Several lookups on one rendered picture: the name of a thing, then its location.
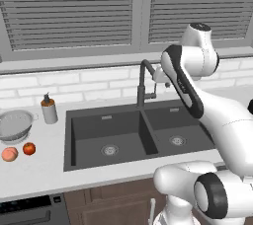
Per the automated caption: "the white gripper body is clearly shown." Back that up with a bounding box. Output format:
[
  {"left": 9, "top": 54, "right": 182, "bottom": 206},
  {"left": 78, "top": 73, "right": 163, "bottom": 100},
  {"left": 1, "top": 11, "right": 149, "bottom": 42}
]
[{"left": 151, "top": 65, "right": 172, "bottom": 85}]

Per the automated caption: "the orange peach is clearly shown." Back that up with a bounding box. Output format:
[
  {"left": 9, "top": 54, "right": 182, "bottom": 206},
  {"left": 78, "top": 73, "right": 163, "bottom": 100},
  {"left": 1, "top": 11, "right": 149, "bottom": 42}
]
[{"left": 1, "top": 146, "right": 20, "bottom": 163}]

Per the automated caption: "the dark grey double sink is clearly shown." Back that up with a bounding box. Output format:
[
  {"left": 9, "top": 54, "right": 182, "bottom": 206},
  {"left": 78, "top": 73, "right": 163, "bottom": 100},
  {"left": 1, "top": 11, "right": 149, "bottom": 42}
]
[{"left": 63, "top": 98, "right": 219, "bottom": 173}]

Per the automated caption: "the grey window blind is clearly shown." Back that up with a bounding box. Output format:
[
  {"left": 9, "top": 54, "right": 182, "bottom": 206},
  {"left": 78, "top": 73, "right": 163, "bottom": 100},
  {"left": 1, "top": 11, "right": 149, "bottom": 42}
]
[
  {"left": 0, "top": 0, "right": 134, "bottom": 52},
  {"left": 147, "top": 0, "right": 253, "bottom": 44}
]

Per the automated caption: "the red apple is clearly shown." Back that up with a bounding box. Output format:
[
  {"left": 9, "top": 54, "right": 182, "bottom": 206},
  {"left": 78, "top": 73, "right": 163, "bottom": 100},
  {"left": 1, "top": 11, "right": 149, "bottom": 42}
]
[{"left": 22, "top": 141, "right": 38, "bottom": 157}]

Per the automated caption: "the grey soap dispenser bottle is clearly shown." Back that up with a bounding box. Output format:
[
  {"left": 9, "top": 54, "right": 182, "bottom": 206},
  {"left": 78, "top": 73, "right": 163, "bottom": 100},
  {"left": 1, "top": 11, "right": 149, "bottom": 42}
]
[{"left": 40, "top": 92, "right": 59, "bottom": 125}]

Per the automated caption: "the grey window frame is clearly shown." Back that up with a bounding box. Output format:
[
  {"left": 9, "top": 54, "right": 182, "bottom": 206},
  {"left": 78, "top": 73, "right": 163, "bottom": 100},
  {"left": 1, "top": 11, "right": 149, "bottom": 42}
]
[{"left": 0, "top": 0, "right": 253, "bottom": 75}]

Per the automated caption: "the silver cupboard door handle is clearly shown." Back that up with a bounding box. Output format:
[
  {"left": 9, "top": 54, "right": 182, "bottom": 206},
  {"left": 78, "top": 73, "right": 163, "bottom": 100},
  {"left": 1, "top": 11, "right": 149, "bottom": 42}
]
[{"left": 149, "top": 197, "right": 157, "bottom": 225}]

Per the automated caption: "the silver metal colander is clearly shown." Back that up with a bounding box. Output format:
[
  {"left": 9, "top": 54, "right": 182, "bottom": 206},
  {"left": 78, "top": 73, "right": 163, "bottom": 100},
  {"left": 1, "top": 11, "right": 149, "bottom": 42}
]
[{"left": 0, "top": 109, "right": 40, "bottom": 145}]

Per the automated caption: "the dark grey sink faucet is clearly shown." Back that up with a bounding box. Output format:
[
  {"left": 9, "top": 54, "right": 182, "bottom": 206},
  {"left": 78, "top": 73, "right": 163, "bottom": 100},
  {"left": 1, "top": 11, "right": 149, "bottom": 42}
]
[{"left": 135, "top": 58, "right": 159, "bottom": 109}]

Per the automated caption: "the brown wooden cupboard door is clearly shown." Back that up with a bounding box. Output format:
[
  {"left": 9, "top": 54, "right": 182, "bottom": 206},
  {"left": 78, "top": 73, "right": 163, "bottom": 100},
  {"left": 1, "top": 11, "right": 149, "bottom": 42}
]
[{"left": 63, "top": 177, "right": 170, "bottom": 225}]

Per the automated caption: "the black dishwasher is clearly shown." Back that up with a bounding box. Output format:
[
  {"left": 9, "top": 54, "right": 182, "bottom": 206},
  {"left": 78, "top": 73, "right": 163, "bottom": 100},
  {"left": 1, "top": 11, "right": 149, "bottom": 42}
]
[{"left": 0, "top": 192, "right": 71, "bottom": 225}]

